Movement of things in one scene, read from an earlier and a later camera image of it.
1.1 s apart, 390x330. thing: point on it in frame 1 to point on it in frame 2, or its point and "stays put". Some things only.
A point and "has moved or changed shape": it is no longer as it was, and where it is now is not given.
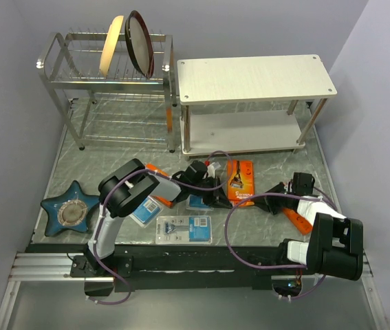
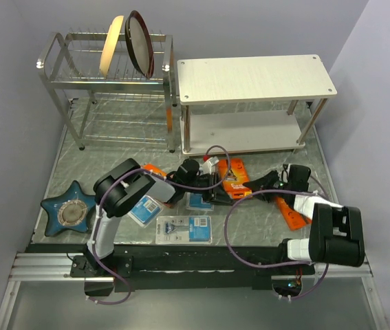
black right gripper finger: [273, 203] to [265, 183]
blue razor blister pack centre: [195, 202] stays put
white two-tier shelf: [250, 104] stays put
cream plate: [110, 45] stays put
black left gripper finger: [220, 200] stays put
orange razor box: [241, 181] has moved or changed shape
